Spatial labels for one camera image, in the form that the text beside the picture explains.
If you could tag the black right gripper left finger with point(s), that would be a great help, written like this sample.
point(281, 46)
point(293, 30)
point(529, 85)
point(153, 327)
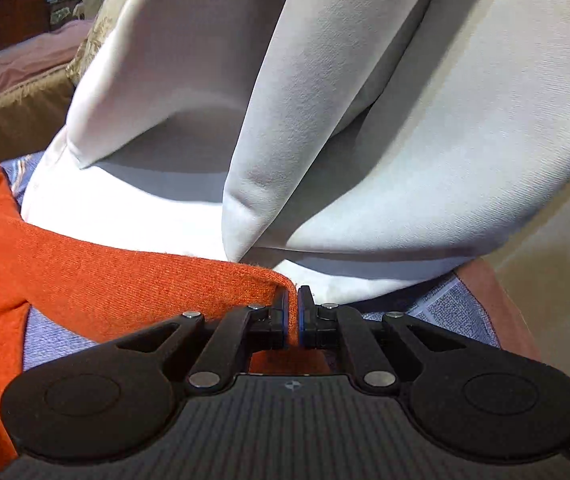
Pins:
point(112, 400)

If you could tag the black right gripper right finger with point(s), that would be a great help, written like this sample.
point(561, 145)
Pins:
point(473, 400)

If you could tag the orange knit sweater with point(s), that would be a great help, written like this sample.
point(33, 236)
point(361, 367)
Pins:
point(103, 293)

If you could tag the blue plaid bed sheet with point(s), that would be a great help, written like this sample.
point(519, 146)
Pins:
point(445, 302)

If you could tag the white garment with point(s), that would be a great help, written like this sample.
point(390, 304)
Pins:
point(355, 146)

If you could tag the pink bed cover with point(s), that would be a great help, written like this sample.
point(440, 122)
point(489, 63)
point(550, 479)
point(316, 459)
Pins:
point(41, 53)

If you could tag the beige patterned pillow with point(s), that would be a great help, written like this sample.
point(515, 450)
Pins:
point(103, 24)

